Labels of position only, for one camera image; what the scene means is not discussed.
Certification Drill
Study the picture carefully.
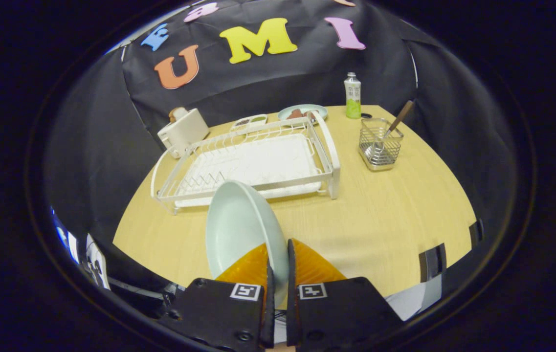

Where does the green and white bottle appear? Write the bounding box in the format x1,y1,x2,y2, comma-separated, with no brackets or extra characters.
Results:
344,72,362,120

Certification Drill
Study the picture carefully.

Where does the wooden handled spoon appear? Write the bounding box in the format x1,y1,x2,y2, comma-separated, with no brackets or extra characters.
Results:
371,100,414,164

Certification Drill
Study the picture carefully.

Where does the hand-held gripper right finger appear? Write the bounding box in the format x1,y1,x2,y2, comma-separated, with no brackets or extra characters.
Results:
286,238,403,351

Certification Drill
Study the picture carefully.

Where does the black backdrop cloth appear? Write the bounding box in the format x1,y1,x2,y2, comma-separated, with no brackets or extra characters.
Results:
45,0,518,255

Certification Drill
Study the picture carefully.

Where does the white divided sauce dish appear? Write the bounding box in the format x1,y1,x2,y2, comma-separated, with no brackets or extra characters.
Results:
231,113,268,132

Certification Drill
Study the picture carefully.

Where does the pale green plate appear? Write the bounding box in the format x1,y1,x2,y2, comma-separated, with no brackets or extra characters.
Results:
205,180,289,308

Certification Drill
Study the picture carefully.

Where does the metal wire basket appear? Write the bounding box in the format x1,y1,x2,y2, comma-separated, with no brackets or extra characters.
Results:
358,117,404,172

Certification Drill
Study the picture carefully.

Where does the light blue food plate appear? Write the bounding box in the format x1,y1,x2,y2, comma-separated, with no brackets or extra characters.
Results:
278,104,329,126

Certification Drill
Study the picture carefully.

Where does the white toaster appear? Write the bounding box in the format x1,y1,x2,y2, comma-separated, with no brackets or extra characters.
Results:
157,108,210,159

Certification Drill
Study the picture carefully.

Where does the white drip tray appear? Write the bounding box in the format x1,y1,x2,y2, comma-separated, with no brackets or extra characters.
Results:
175,133,322,208

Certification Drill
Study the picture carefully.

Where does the black table clamp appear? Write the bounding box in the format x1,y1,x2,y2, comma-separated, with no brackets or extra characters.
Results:
469,219,484,247
419,243,447,283

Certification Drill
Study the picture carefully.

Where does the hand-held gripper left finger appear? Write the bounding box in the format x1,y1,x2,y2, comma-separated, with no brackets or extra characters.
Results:
158,243,276,352

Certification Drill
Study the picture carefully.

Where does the white wire dish rack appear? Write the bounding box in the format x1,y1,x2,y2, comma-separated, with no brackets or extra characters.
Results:
151,116,341,216

